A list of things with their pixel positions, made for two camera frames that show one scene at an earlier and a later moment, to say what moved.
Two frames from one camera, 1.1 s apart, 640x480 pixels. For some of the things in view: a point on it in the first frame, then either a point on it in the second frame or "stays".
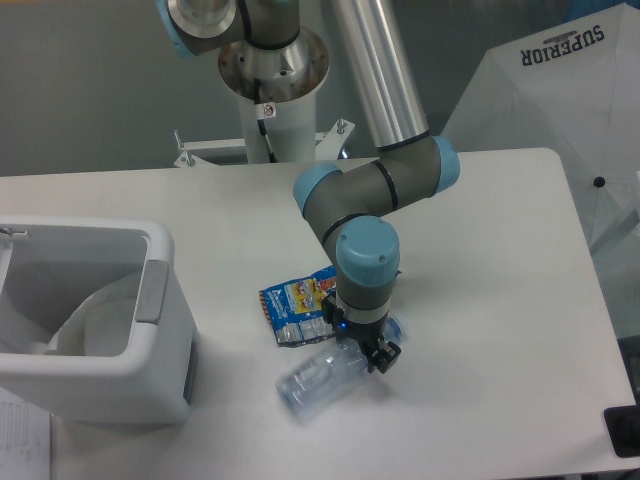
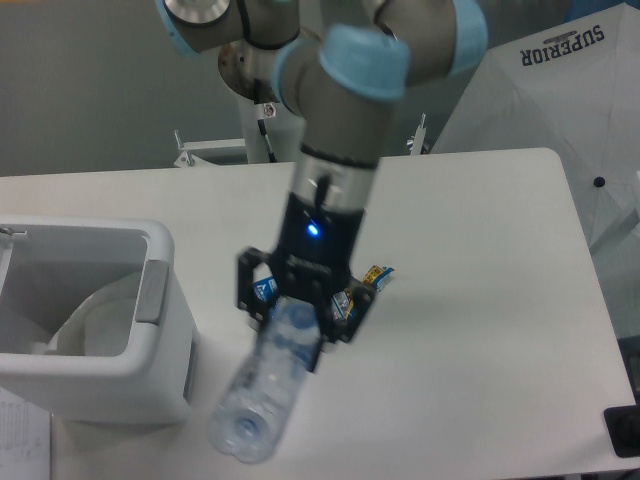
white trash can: (93, 328) stays
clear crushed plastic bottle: (317, 379) → (248, 422)
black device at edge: (623, 425) stays
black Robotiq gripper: (383, 353) → (313, 260)
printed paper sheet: (25, 439) stays
